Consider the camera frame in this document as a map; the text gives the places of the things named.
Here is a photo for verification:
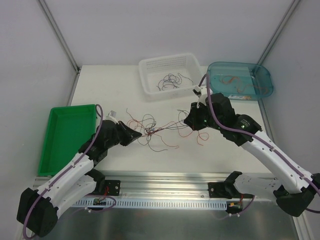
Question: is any orange wire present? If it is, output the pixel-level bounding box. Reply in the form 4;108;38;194
125;107;210;150
219;74;272;93

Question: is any black thin wire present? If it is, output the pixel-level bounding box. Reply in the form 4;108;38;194
174;72;195;87

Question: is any purple thin wire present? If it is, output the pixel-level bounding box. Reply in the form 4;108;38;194
156;73;183;91

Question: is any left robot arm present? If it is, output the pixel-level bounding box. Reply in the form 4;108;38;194
16;117;142;240

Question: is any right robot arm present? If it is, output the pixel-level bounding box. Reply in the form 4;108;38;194
183;90;320;217

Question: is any green plastic tray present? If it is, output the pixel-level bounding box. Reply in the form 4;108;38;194
37;104;97;177

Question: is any white perforated basket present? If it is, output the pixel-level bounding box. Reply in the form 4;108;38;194
138;53;204;101

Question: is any teal transparent container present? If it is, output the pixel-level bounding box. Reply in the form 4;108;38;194
207;61;274;101

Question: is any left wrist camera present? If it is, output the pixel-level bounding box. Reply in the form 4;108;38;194
105;110;118;124

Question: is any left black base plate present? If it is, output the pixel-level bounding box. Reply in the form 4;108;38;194
104;180;121;196

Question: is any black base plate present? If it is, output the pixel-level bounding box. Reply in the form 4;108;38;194
207;182;253;199
104;180;121;196

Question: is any aluminium mounting rail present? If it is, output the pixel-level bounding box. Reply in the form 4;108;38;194
30;170;300;202

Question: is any white slotted cable duct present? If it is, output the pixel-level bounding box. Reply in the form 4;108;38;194
72;197;227;211

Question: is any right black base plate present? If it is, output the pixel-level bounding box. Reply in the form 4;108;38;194
207;182;253;199

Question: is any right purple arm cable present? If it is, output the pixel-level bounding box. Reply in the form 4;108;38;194
198;73;320;221

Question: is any left aluminium frame post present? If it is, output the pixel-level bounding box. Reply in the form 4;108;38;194
37;0;80;73

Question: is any aluminium frame post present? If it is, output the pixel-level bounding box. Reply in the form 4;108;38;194
37;0;80;73
257;0;303;65

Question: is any right aluminium frame post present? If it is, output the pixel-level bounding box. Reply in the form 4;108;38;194
257;0;303;65

